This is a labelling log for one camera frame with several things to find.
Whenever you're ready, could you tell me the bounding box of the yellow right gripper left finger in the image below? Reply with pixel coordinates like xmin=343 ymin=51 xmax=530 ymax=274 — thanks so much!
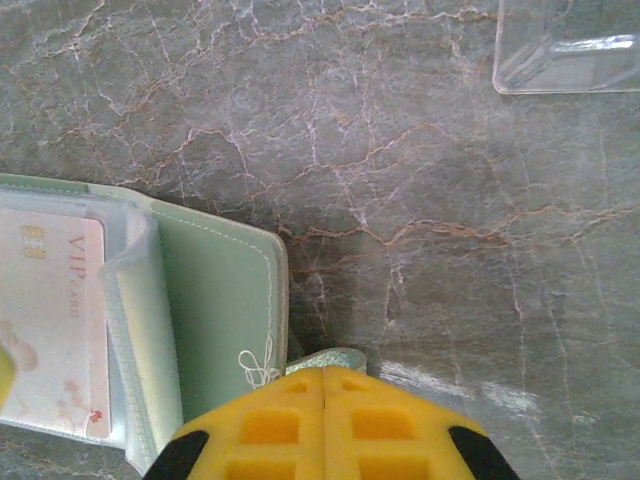
xmin=143 ymin=365 xmax=327 ymax=480

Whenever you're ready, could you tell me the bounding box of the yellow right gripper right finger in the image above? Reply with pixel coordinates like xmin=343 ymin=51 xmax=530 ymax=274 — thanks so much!
xmin=322 ymin=365 xmax=521 ymax=480

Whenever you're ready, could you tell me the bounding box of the clear acrylic card stand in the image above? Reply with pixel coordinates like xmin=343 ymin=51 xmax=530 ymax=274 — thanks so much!
xmin=491 ymin=0 xmax=640 ymax=96

